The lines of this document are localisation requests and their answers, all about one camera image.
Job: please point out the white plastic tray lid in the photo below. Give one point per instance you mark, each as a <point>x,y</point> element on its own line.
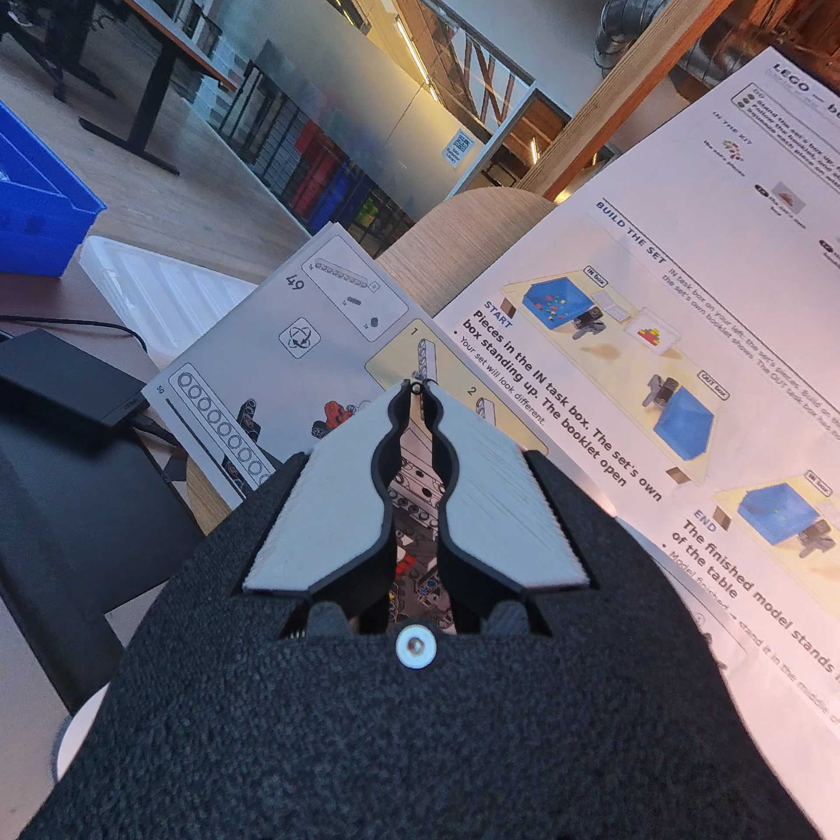
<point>164,289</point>

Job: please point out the blue plastic bin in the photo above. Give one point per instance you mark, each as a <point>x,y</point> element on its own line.
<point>39,216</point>

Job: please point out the small printed paper sign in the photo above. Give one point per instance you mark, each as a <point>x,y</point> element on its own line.
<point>459,148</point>

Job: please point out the spiral metal duct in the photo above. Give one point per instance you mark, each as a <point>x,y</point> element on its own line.
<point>630,33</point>

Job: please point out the wooden post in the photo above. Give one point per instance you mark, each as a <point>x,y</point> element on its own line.
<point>623,92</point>

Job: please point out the wooden table black legs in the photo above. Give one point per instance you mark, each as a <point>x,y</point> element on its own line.
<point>157,92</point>

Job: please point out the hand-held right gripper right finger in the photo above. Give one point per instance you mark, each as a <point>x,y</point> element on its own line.
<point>512,518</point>

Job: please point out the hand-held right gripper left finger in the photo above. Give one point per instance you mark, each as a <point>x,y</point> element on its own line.
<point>321,518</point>

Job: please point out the black power adapter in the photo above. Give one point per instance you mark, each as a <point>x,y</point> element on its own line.
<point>59,380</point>

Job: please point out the grey building instruction booklet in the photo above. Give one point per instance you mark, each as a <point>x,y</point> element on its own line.
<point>262,341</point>

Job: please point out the white lamp stand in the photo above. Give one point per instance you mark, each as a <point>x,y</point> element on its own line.
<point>459,223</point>

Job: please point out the white printed instruction sheet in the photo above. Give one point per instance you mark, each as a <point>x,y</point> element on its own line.
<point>656,262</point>

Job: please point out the shelf of coloured storage bins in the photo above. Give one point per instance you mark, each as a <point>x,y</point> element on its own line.
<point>315,170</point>

